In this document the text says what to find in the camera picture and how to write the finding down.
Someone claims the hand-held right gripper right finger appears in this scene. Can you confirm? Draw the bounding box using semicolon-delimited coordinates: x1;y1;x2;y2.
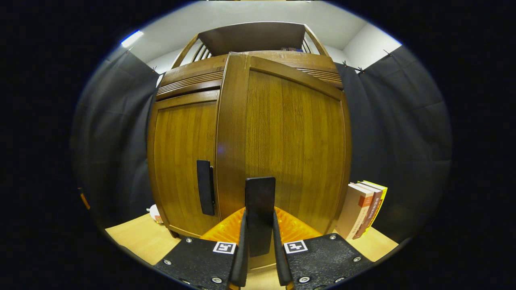
273;207;375;290

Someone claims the wooden double-door shoe cabinet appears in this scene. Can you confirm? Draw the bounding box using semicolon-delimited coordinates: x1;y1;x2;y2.
146;21;352;271

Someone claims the dark red book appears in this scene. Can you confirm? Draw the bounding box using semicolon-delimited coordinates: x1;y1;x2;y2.
353;181;383;239

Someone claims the small ceiling light panel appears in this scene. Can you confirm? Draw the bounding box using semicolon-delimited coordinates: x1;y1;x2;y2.
121;30;144;48

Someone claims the white bottle with red label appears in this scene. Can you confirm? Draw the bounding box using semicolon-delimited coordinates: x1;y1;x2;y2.
146;204;164;224

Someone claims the white and brown book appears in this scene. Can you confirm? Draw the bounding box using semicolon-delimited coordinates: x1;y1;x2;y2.
335;183;374;240

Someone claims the black backdrop cloth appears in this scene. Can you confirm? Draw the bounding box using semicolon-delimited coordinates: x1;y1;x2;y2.
71;45;454;244

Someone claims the wooden drawer with black knob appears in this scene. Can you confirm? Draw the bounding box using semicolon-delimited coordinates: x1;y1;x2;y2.
155;50;344;101

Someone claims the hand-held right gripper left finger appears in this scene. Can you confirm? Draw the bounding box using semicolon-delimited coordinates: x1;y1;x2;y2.
153;207;249;290

